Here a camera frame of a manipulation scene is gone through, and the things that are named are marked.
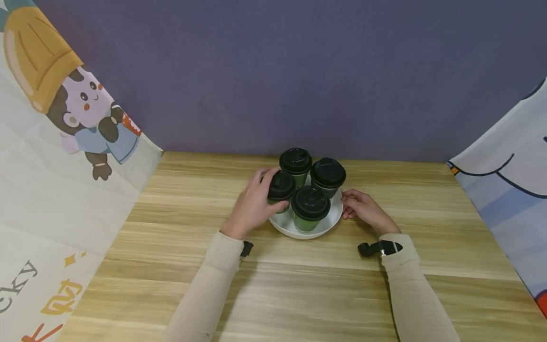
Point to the white round plate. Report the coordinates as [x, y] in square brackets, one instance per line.
[299, 227]

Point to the green cup with black lid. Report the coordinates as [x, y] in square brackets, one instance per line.
[327, 175]
[295, 164]
[280, 187]
[310, 206]

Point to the person's right fingers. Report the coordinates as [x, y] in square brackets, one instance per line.
[348, 204]

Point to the person's left forearm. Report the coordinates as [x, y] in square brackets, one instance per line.
[205, 294]

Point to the person's right hand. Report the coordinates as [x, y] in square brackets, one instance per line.
[368, 209]

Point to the black wrist band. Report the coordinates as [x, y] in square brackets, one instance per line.
[246, 248]
[379, 248]

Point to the person's left thumb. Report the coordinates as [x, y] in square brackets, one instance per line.
[277, 206]

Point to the person's left index finger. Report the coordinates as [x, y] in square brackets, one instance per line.
[268, 173]

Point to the person's right forearm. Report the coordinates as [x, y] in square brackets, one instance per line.
[416, 289]

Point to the person's left hand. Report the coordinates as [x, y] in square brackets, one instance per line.
[252, 204]

